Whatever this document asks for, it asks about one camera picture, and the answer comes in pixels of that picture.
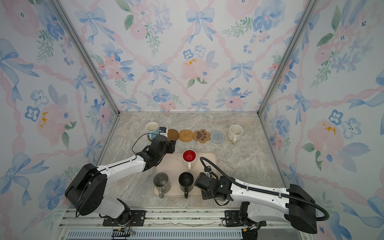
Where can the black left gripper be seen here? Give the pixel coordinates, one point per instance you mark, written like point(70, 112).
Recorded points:
point(171, 146)

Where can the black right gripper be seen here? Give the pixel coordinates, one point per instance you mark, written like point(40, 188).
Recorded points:
point(204, 196)

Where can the plain brown wooden coaster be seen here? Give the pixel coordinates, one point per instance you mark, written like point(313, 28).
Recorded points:
point(173, 135)

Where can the rattan woven round coaster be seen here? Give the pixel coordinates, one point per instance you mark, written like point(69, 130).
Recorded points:
point(186, 135)

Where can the light blue mug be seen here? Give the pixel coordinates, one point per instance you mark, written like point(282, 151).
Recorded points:
point(152, 129)

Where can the cork paw print coaster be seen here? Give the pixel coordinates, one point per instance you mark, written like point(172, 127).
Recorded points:
point(202, 136)

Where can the grey mug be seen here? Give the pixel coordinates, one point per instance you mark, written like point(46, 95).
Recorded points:
point(162, 184)

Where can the blue woven round coaster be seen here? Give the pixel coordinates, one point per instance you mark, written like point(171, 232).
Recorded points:
point(218, 137)

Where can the white mug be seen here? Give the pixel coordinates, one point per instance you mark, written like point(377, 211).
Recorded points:
point(235, 130)

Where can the multicolour woven round coaster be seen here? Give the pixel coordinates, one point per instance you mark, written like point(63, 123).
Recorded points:
point(231, 139)

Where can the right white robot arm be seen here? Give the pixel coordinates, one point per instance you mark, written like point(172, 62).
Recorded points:
point(263, 204)

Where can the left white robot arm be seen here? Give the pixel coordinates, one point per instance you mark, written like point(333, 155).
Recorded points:
point(86, 192)

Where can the beige serving tray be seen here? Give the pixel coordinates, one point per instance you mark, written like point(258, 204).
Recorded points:
point(173, 165)

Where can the red mug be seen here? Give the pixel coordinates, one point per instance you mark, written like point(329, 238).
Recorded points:
point(189, 158)

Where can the black mug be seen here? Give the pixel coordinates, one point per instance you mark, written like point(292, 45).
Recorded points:
point(186, 182)

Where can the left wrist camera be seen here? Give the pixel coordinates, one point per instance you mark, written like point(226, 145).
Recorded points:
point(163, 131)

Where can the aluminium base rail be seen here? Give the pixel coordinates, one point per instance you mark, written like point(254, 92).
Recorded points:
point(156, 224)

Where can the aluminium corner frame post left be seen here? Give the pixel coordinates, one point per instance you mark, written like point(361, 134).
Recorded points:
point(64, 19)

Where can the aluminium corner frame post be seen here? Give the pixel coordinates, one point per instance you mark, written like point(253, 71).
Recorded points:
point(291, 47)
point(64, 19)

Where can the aluminium corner frame post right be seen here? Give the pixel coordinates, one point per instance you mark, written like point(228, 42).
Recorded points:
point(291, 47)

